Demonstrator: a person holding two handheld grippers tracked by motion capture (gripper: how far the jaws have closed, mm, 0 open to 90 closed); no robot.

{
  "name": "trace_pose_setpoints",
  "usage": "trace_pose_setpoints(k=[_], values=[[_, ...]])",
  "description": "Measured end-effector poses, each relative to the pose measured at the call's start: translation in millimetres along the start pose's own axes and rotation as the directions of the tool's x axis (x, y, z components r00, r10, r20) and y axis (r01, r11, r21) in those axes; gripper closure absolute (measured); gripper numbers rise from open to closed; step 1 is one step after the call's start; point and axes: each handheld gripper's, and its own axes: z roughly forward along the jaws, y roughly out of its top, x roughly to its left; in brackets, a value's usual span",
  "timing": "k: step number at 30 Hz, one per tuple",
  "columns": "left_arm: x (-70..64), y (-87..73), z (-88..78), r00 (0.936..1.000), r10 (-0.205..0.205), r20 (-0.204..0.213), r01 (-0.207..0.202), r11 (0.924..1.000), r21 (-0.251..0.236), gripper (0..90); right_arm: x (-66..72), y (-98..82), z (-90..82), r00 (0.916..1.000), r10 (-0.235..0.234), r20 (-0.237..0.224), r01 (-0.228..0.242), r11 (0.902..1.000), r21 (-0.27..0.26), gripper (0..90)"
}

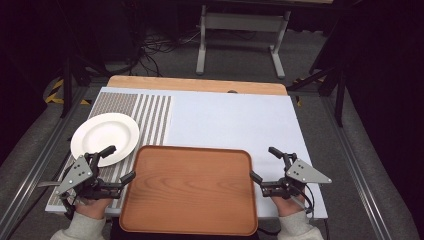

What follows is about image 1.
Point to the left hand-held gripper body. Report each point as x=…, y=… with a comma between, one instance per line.
x=77, y=174

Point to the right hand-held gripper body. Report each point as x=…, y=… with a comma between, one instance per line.
x=300, y=174

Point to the white round plate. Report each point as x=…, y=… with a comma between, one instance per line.
x=103, y=133

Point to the brown wooden tray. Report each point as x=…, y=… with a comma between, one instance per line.
x=190, y=190

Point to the person's right hand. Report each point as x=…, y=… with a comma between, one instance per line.
x=287, y=206

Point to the person's left hand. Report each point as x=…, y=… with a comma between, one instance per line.
x=93, y=207

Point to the yellow black hazard tape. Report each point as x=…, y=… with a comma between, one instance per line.
x=55, y=95
x=298, y=100

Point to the striped grey placemat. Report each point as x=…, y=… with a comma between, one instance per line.
x=150, y=113

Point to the white table cover sheet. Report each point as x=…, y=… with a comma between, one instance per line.
x=226, y=120

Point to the black metal stand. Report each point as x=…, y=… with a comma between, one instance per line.
x=339, y=96
x=68, y=86

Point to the light wooden table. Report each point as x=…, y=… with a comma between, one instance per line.
x=186, y=84

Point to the aluminium floor rail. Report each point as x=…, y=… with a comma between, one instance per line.
x=36, y=166
x=358, y=173

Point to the grey metal table frame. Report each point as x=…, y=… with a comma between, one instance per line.
x=243, y=22

